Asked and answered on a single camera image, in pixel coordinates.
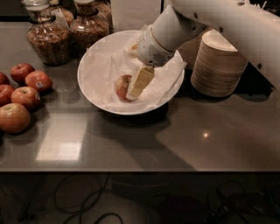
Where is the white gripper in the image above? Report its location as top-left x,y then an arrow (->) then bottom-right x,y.
125,25 -> 175,101

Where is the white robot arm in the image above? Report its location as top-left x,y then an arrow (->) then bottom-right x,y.
136,0 -> 280,88

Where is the white bowl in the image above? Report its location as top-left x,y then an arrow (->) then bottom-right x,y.
76,30 -> 186,116

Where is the red apple with sticker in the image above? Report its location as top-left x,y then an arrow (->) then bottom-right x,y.
25,70 -> 53,94
11,87 -> 41,111

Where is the red apple centre with sticker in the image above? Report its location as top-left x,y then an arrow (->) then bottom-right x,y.
11,87 -> 41,111

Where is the large red apple front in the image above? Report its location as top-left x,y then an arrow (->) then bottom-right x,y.
0,103 -> 31,134

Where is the white paper liner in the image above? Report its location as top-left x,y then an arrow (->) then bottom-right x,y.
80,24 -> 187,113

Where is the back stack of paper bowls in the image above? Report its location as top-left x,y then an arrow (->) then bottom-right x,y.
178,28 -> 209,70

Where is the stack of paper bowls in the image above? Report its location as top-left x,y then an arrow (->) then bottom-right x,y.
191,30 -> 248,98
178,28 -> 209,70

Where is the glass granola jar right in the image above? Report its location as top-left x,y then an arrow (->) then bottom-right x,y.
70,0 -> 109,54

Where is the glass granola jar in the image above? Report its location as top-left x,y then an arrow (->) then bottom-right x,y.
49,0 -> 74,27
70,0 -> 109,54
22,0 -> 71,66

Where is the front stack of paper bowls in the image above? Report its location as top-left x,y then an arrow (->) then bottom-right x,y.
191,30 -> 248,98

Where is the glass granola jar back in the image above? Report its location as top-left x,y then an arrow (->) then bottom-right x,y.
49,0 -> 74,27

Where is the glass granola jar left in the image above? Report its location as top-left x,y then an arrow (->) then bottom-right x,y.
22,0 -> 71,66

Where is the black cable on floor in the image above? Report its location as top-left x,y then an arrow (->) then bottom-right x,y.
52,172 -> 124,224

